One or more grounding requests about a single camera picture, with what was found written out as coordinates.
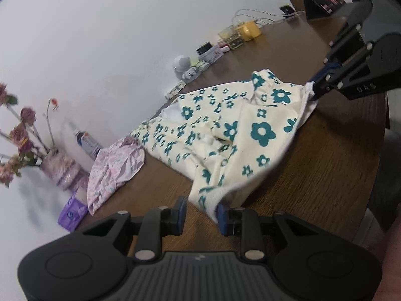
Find cream green floral dress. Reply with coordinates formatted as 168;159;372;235
133;69;317;219

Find person right hand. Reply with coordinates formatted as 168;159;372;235
370;221;400;278

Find black phone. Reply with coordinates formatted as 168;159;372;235
279;5;296;17

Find pink floral garment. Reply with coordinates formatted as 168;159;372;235
87;136;145;215

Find purple tissue pack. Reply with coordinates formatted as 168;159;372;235
57;195;88;232

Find yellow mug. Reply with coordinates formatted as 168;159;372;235
236;20;262;41

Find pink purple vase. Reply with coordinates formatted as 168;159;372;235
39;149;89;192

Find glass cup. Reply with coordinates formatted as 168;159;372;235
218;25;244;50

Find plastic drink bottle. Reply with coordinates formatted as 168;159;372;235
73;129;103;160

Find white tin box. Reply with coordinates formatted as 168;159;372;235
199;45;224;64

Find green white small boxes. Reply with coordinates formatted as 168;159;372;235
193;60;210;73

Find black charger block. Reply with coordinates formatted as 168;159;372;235
196;42;213;56

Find white power strip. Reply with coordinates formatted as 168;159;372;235
164;80;186;100

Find white astronaut figurine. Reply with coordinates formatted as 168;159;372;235
173;56;200;83

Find white charging cables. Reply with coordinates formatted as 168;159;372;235
231;8;307;27

